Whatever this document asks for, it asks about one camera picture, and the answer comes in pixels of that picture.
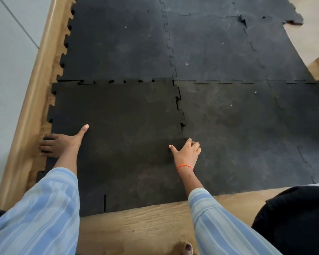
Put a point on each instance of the person's right forearm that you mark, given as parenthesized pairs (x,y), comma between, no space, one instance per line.
(218,225)

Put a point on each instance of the person's right hand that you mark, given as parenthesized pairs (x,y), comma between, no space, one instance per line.
(186,155)

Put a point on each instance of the orange wrist thread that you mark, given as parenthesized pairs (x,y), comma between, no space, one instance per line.
(184,166)

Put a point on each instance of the black foam puzzle tile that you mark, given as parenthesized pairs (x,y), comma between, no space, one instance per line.
(122,111)

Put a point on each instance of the person's left forearm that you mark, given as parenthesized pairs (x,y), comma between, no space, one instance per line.
(42,209)

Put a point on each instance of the person's left hand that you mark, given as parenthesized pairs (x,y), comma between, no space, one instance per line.
(61,144)

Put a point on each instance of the black interlocking floor mat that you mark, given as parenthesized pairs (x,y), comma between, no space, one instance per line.
(228,50)

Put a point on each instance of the light wooden baseboard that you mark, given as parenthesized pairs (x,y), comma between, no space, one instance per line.
(33,103)

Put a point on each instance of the person's right leg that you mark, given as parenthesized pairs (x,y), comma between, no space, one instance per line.
(295,223)

